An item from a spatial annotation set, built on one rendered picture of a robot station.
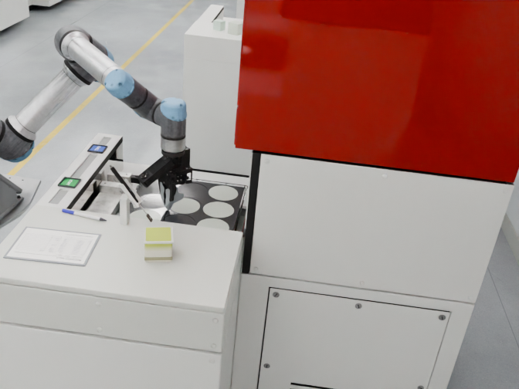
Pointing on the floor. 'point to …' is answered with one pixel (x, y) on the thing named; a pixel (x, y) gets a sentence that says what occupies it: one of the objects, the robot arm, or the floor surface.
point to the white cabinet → (108, 360)
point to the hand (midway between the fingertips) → (165, 206)
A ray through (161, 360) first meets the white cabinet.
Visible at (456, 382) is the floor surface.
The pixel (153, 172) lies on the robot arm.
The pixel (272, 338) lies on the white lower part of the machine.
